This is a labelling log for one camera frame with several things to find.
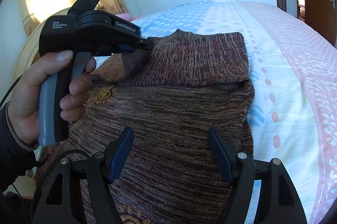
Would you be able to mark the person's left hand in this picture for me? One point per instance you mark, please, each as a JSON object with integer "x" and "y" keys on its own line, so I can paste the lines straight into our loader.
{"x": 25, "y": 97}

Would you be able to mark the cream wooden headboard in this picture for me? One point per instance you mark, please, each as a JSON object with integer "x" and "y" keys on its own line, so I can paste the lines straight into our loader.
{"x": 26, "y": 55}

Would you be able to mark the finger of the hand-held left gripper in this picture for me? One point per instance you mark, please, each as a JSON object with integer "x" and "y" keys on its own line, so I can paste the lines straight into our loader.
{"x": 140, "y": 44}

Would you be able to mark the pink pillow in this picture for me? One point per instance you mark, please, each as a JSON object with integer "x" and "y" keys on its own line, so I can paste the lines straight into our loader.
{"x": 123, "y": 16}

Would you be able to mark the patterned pastel bed sheet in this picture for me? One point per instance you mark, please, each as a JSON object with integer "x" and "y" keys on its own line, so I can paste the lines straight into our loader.
{"x": 287, "y": 81}

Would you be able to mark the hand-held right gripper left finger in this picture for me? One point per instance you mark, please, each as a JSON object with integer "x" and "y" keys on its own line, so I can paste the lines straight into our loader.
{"x": 120, "y": 156}

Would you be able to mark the brown knitted sweater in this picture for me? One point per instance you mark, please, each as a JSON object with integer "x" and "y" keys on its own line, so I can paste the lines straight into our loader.
{"x": 179, "y": 97}

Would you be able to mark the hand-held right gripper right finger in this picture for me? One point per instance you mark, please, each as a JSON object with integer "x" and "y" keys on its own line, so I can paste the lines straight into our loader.
{"x": 220, "y": 156}

